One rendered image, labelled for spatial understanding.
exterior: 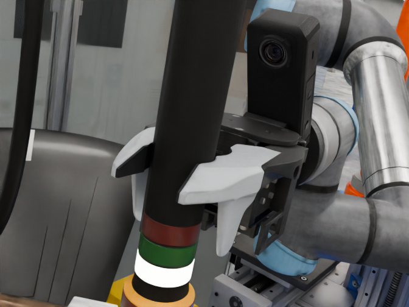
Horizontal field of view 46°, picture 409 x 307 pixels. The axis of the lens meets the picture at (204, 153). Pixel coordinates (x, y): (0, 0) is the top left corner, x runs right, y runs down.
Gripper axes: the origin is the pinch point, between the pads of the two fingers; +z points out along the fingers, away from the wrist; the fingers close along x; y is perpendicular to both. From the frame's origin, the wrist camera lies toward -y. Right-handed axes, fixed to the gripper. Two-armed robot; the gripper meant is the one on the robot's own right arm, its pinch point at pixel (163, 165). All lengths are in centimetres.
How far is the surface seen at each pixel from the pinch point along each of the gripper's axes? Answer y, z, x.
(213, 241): 71, -127, 50
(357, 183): 109, -399, 44
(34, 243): 11.3, -4.1, 12.7
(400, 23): -27, -413, 48
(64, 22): 0, -55, 61
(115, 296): 40, -39, 28
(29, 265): 12.5, -3.1, 12.0
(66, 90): 14, -57, 61
